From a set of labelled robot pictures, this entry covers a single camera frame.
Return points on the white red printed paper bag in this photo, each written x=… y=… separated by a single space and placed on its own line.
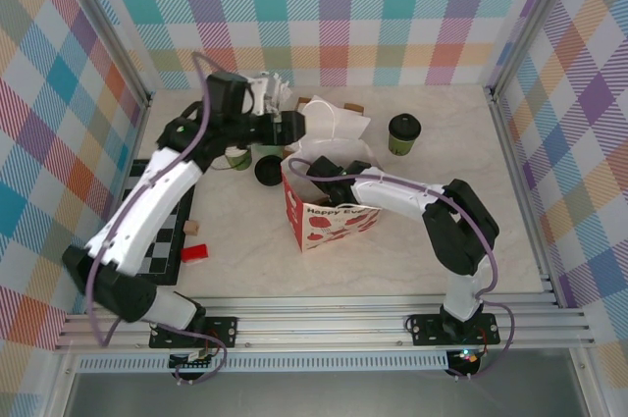
x=333 y=233

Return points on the green paper coffee cup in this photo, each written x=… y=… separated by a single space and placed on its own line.
x=402 y=144

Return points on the black plastic cup lid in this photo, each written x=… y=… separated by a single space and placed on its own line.
x=405 y=126
x=269 y=172

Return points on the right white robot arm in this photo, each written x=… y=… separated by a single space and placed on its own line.
x=392 y=191

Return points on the white paper-wrapped straw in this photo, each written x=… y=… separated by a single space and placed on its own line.
x=284 y=93
x=276 y=81

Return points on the stack of paper cups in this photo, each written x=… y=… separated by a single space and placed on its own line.
x=239 y=159

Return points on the brown cardboard napkin tray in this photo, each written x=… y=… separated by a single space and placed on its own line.
x=353 y=107

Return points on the small wooden cube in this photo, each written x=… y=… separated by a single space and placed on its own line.
x=192 y=228

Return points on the red block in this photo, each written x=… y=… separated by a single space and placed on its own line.
x=195 y=253

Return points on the black white checkerboard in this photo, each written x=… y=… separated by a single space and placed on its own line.
x=167 y=250

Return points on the small lit controller board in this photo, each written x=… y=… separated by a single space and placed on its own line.
x=466 y=355

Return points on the small green circuit board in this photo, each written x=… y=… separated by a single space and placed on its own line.
x=193 y=360

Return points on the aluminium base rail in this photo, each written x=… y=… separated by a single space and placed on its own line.
x=319 y=328

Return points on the right black mount plate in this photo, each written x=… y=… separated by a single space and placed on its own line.
x=427 y=328

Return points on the black mount plate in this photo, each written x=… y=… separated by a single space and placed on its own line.
x=223 y=331
x=427 y=328

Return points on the left aluminium frame post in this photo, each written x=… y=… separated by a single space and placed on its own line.
x=105 y=19

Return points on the aluminium frame post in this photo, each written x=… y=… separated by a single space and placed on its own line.
x=105 y=19
x=535 y=19

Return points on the left black mount plate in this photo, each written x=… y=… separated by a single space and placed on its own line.
x=223 y=331

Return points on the aluminium table edge rail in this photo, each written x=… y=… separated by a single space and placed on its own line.
x=544 y=260

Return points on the right aluminium frame post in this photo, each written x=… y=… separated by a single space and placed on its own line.
x=535 y=19

